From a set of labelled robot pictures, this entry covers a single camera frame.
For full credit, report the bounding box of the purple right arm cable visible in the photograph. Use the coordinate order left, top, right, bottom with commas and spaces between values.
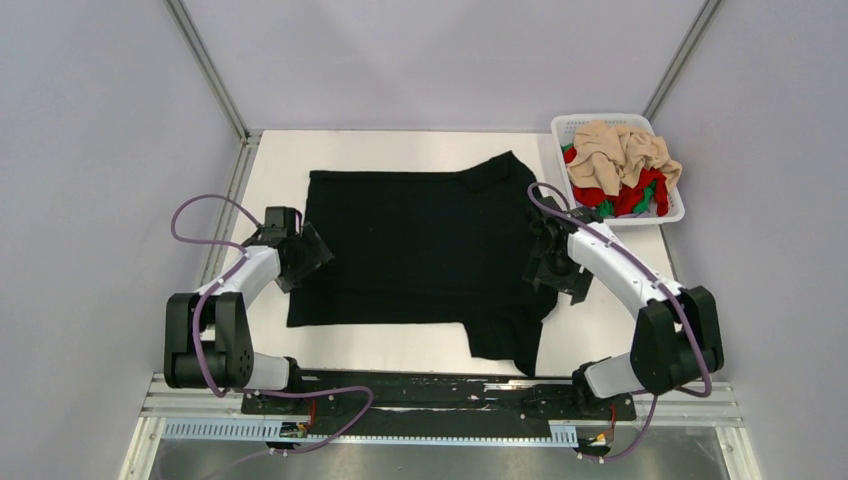
526, 182, 714, 399

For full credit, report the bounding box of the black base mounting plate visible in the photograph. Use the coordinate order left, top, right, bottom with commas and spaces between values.
241, 370, 636, 436

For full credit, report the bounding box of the beige t-shirt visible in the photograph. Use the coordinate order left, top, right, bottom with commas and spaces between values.
566, 120, 683, 196

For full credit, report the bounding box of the white slotted cable duct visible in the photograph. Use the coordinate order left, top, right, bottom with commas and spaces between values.
160, 418, 579, 448

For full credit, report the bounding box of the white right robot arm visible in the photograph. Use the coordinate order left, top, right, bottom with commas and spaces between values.
524, 196, 725, 418

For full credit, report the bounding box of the green t-shirt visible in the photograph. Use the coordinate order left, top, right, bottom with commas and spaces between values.
572, 168, 660, 218

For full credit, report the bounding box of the white plastic laundry basket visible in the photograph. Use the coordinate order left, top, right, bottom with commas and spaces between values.
551, 113, 685, 226

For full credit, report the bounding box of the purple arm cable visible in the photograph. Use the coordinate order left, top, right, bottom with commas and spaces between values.
526, 182, 714, 399
170, 193, 374, 458

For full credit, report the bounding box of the aluminium frame rail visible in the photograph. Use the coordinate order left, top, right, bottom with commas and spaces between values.
164, 0, 263, 157

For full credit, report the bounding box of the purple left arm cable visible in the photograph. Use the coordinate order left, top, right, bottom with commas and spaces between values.
170, 193, 374, 458

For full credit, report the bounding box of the black t-shirt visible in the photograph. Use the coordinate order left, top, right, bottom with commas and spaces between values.
287, 151, 558, 376

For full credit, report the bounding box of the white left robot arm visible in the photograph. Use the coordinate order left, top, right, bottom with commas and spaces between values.
164, 207, 333, 413

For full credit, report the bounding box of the red t-shirt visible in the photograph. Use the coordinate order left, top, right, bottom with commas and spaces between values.
562, 144, 682, 217

